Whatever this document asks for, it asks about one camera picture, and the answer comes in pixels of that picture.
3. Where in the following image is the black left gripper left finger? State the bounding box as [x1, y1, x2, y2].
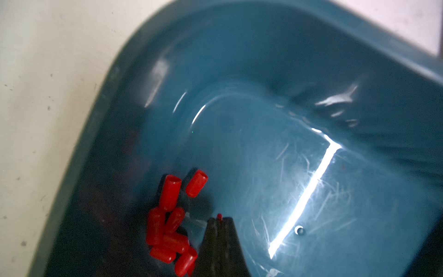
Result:
[192, 218, 221, 277]

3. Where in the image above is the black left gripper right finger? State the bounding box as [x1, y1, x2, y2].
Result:
[220, 217, 251, 277]

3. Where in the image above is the teal plastic storage box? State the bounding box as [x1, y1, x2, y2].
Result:
[29, 1, 443, 277]

